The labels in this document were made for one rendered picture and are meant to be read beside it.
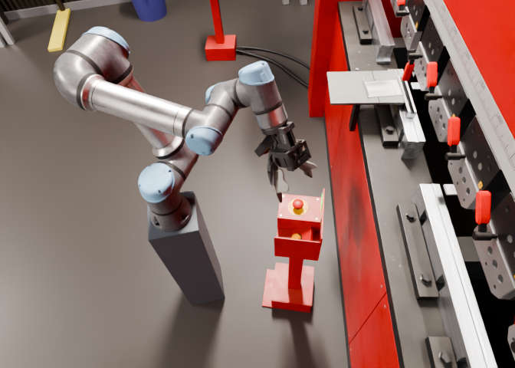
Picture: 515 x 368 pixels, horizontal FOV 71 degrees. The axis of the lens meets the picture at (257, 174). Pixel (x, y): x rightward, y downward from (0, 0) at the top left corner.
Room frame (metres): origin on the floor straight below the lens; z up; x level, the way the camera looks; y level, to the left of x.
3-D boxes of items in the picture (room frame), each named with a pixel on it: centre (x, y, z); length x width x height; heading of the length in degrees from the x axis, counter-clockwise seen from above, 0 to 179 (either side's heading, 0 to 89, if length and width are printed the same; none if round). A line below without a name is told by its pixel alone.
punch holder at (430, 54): (0.85, -0.56, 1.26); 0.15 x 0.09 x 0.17; 174
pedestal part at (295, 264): (0.63, -0.14, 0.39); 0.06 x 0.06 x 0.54; 78
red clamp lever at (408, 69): (0.88, -0.50, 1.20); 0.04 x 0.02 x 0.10; 84
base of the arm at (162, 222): (0.70, 0.33, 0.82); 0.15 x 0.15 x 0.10
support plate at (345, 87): (1.04, -0.43, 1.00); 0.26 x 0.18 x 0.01; 84
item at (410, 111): (0.99, -0.57, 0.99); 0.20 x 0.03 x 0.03; 174
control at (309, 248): (0.63, -0.14, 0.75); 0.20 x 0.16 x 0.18; 168
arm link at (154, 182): (0.70, 0.33, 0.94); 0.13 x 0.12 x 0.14; 156
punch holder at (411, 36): (1.05, -0.58, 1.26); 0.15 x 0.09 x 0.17; 174
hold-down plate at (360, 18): (1.63, -0.58, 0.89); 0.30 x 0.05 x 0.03; 174
